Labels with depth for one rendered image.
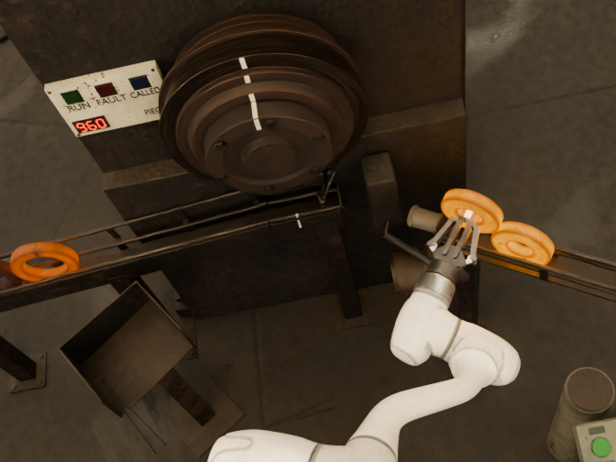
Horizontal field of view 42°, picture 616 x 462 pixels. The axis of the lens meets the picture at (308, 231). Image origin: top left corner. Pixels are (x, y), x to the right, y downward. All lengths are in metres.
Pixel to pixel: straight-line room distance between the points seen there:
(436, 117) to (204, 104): 0.65
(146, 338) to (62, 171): 1.35
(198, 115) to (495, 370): 0.85
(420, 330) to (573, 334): 1.01
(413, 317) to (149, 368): 0.75
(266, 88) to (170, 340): 0.82
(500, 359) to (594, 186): 1.30
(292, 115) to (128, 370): 0.90
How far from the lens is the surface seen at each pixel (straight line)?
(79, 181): 3.39
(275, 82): 1.70
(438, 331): 1.86
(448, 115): 2.11
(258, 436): 1.48
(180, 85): 1.72
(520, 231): 2.01
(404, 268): 2.27
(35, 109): 3.72
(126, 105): 1.97
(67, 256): 2.33
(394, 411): 1.60
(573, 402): 2.15
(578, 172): 3.07
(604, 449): 2.03
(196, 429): 2.77
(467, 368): 1.82
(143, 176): 2.17
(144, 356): 2.24
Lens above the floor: 2.55
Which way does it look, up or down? 59 degrees down
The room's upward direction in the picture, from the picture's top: 19 degrees counter-clockwise
